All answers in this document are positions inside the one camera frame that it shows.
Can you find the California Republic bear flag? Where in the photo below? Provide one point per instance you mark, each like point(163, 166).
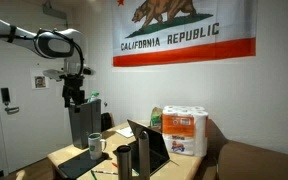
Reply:
point(184, 33)

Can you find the grey door closer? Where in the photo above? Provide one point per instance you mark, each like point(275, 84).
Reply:
point(54, 11)

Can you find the white red pen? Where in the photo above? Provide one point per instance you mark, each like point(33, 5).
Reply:
point(104, 172)

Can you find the green capped plastic bottle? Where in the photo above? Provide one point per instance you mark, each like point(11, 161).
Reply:
point(94, 96)

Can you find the steel thermos bottle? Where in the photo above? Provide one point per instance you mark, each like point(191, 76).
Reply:
point(124, 163)

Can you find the paper photo sheet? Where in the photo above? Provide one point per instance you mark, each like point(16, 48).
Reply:
point(39, 80)

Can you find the white paper sheet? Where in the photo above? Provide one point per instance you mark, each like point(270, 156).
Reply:
point(125, 132)

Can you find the brown couch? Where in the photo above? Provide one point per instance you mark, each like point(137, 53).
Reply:
point(257, 163)

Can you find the black chair back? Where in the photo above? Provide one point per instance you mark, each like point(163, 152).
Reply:
point(106, 121)

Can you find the green canister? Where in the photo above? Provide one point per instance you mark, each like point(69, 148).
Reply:
point(156, 117)

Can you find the dark grey plastic bin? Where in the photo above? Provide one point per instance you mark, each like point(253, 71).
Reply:
point(85, 128)

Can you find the white door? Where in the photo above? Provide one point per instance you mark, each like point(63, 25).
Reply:
point(27, 130)

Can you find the orange box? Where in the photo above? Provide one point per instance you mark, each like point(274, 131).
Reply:
point(184, 131)

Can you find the white mug green logo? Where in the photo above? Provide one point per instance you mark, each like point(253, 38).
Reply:
point(95, 146)

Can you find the black door keypad lock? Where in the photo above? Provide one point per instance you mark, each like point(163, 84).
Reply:
point(5, 95)

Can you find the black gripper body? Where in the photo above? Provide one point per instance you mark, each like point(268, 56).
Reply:
point(72, 85)

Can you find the tall steel cylinder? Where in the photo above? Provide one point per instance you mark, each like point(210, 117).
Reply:
point(144, 156)

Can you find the green pen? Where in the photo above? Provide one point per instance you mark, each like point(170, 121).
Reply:
point(93, 175)

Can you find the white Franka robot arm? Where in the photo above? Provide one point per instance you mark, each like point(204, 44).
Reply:
point(4, 28)

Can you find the dark grey laptop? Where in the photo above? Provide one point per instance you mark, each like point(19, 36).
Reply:
point(157, 146)

